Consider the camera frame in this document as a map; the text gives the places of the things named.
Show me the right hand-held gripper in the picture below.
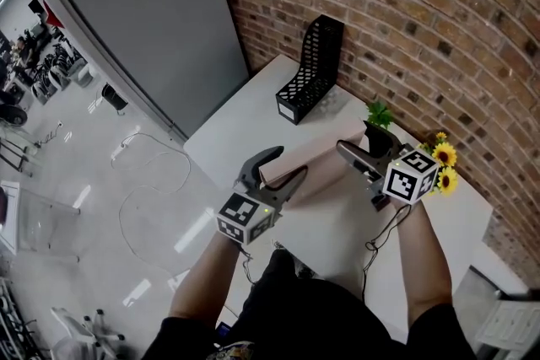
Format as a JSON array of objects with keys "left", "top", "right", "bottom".
[{"left": 336, "top": 121, "right": 440, "bottom": 211}]

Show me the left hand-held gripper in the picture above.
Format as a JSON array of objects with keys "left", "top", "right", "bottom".
[{"left": 215, "top": 146, "right": 309, "bottom": 245}]

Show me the black mesh file holder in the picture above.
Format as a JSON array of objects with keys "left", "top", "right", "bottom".
[{"left": 275, "top": 14, "right": 345, "bottom": 126}]

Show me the person's left forearm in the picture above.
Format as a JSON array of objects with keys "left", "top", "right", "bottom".
[{"left": 168, "top": 231, "right": 244, "bottom": 328}]

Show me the person's right forearm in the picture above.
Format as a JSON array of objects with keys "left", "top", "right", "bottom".
[{"left": 396, "top": 197, "right": 455, "bottom": 328}]

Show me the small green potted plant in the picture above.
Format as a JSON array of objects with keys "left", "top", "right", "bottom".
[{"left": 364, "top": 101, "right": 396, "bottom": 132}]

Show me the sunflower bouquet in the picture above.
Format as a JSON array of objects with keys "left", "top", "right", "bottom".
[{"left": 417, "top": 132, "right": 460, "bottom": 197}]

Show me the person's black clothing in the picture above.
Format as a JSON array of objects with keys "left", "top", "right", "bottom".
[{"left": 145, "top": 248, "right": 478, "bottom": 360}]

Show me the black waste bin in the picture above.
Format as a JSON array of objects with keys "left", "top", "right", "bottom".
[{"left": 101, "top": 83, "right": 129, "bottom": 116}]

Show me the gray refrigerator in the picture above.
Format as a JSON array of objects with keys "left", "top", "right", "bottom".
[{"left": 41, "top": 0, "right": 251, "bottom": 142}]

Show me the white drawer cabinet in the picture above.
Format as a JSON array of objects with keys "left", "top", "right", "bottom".
[{"left": 472, "top": 298, "right": 540, "bottom": 357}]

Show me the clear acrylic chair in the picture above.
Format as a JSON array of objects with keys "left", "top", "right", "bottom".
[{"left": 0, "top": 180, "right": 82, "bottom": 265}]

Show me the white chair base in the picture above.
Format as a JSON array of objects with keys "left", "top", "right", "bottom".
[{"left": 50, "top": 305, "right": 127, "bottom": 351}]

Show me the red paper tag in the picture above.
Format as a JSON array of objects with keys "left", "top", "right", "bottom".
[{"left": 41, "top": 0, "right": 64, "bottom": 29}]

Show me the left hand-held gripper black cable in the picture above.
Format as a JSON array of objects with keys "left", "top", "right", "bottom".
[{"left": 235, "top": 239, "right": 258, "bottom": 286}]

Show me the hand-held gripper black cable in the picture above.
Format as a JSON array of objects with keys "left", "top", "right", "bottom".
[
  {"left": 235, "top": 239, "right": 258, "bottom": 286},
  {"left": 361, "top": 204, "right": 413, "bottom": 303}
]

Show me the right hand-held gripper black cable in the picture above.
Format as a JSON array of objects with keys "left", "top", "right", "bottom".
[{"left": 361, "top": 204, "right": 413, "bottom": 303}]

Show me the white floor cable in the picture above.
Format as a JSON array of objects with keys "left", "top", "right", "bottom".
[{"left": 110, "top": 132, "right": 193, "bottom": 279}]

